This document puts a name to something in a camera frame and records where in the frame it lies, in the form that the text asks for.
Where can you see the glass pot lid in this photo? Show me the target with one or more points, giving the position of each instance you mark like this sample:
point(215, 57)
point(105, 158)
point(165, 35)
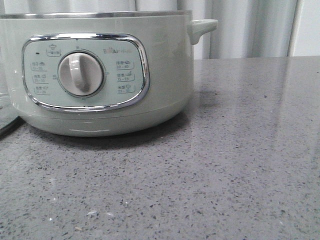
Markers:
point(9, 119)

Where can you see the green electric cooking pot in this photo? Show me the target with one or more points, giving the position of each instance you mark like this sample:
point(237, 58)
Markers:
point(93, 74)

